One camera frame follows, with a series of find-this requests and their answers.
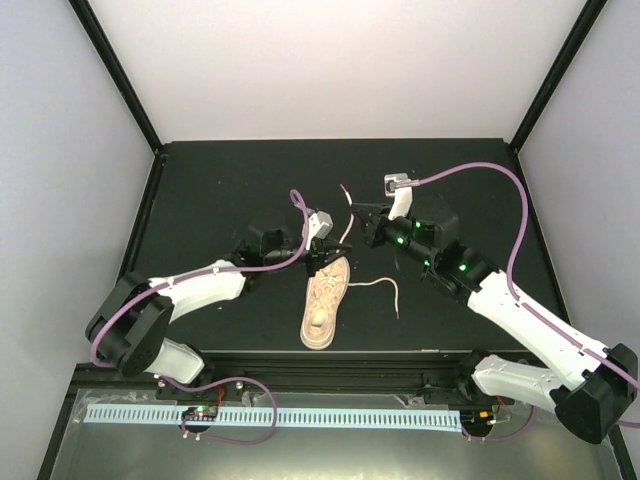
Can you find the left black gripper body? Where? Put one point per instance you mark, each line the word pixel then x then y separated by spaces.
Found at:
pixel 317 255

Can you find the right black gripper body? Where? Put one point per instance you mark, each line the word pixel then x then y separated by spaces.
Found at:
pixel 381 238

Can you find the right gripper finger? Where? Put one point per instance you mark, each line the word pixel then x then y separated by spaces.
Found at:
pixel 368 224
pixel 370 210

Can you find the white beige sneaker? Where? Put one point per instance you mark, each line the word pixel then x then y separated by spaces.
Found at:
pixel 324 294

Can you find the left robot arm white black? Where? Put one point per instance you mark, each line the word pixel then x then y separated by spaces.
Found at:
pixel 129 331

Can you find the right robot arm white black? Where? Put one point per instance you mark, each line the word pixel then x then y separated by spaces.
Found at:
pixel 586 384

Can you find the left small circuit board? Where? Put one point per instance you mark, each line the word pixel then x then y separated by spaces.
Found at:
pixel 200 413

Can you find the small circuit board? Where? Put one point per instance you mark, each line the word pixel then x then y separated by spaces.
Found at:
pixel 481 418
pixel 200 413

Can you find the right small circuit board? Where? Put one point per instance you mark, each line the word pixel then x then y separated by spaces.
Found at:
pixel 481 418

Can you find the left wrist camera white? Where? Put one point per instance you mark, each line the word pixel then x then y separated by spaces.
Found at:
pixel 320 225

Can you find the black front frame rail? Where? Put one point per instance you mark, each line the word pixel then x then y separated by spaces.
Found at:
pixel 437 377

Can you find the light blue slotted cable duct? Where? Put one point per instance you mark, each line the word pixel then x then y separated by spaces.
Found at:
pixel 283 417

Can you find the black aluminium frame right post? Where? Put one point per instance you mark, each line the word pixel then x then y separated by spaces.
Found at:
pixel 582 26

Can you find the black aluminium frame post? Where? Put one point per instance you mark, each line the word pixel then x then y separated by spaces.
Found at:
pixel 582 26
pixel 101 44

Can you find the black aluminium frame left post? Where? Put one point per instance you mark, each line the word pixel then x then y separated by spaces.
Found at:
pixel 101 44

